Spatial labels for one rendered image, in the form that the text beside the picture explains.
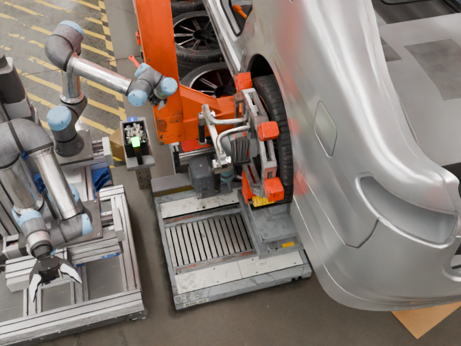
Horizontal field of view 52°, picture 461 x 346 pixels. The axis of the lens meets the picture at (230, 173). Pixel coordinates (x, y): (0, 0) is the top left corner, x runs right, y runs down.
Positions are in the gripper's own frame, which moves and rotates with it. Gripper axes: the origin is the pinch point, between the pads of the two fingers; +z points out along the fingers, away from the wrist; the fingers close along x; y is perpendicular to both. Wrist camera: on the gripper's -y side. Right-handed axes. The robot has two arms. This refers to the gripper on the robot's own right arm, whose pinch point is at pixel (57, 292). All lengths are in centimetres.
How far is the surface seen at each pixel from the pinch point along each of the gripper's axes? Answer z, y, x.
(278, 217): -43, 83, -134
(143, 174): -125, 100, -80
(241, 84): -74, -1, -113
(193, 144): -122, 82, -115
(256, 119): -46, -2, -104
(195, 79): -157, 56, -133
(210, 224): -71, 105, -103
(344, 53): -6, -61, -101
